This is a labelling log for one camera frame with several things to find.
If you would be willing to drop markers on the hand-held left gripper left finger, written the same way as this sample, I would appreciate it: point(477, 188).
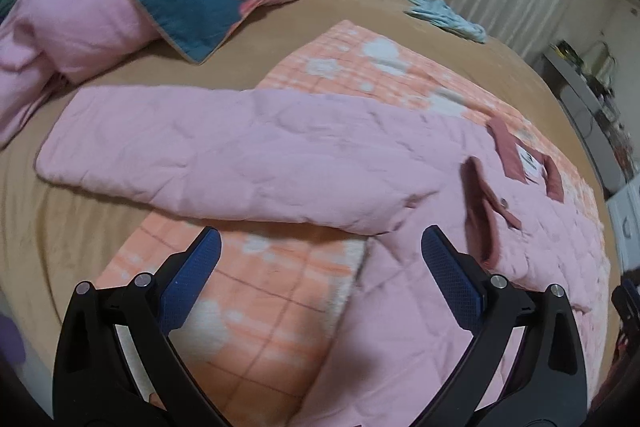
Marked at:
point(192, 272)

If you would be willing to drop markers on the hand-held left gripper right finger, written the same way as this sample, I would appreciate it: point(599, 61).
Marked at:
point(450, 274)

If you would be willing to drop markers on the pink quilted jacket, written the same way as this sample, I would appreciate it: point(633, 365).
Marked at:
point(225, 157)

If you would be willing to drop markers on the orange checked blanket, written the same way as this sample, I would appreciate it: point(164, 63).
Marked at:
point(250, 307)

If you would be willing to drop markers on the white drawer cabinet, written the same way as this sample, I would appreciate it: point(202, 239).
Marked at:
point(625, 217)

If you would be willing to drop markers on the grey dresser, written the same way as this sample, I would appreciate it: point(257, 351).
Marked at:
point(575, 92)

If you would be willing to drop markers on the clutter of small dresser things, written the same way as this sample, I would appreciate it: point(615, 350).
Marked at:
point(607, 77)

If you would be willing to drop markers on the light blue cloth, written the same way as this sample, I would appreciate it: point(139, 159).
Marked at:
point(440, 14)

